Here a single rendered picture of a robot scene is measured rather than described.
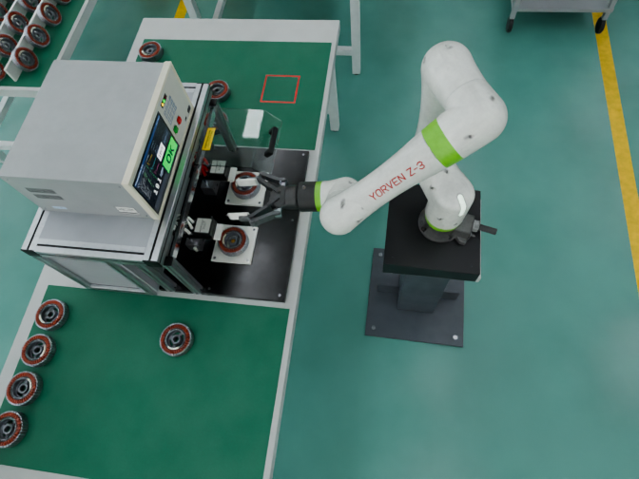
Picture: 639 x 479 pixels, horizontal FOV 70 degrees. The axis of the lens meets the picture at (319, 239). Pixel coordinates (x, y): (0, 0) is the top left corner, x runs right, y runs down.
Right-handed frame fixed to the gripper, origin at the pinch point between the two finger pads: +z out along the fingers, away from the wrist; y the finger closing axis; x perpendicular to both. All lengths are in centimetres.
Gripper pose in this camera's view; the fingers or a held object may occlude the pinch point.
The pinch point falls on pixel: (237, 199)
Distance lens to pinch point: 146.2
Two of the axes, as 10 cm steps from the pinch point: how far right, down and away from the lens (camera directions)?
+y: 1.0, -8.6, 4.9
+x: -1.9, -5.0, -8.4
